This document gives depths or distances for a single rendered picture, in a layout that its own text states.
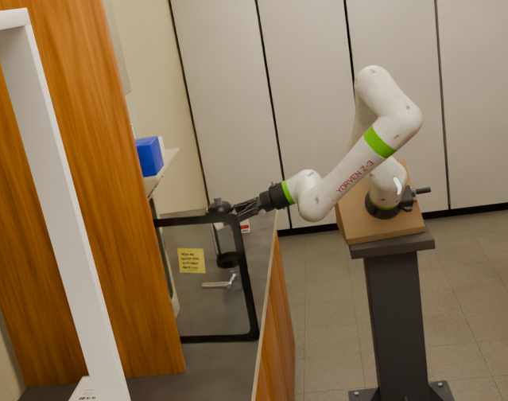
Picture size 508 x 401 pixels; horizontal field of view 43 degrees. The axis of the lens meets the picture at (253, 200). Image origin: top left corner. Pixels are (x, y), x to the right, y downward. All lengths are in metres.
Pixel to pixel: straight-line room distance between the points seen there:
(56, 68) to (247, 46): 3.21
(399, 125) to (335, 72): 2.78
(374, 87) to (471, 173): 3.08
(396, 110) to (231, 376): 0.94
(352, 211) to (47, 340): 1.27
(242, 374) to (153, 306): 0.31
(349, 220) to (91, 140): 1.23
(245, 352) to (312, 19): 3.21
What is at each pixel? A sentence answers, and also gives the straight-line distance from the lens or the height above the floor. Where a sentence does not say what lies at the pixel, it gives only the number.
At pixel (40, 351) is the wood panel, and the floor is 1.06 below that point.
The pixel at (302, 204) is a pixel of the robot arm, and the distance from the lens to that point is 2.20.
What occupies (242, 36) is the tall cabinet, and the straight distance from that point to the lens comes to 4.79.
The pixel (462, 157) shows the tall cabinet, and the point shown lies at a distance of 5.07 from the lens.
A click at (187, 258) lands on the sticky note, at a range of 1.82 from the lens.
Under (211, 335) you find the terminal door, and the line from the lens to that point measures 1.92.
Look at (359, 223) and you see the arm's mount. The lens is 2.57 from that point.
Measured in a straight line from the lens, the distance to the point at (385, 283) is 2.65.
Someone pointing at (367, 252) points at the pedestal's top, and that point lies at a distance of 2.51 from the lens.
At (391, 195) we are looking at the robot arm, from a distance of 2.42.
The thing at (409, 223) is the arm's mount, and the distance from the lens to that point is 2.59.
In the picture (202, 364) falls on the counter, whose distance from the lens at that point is 1.95.
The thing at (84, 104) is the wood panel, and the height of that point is 1.75.
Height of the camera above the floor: 1.96
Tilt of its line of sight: 19 degrees down
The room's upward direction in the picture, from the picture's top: 10 degrees counter-clockwise
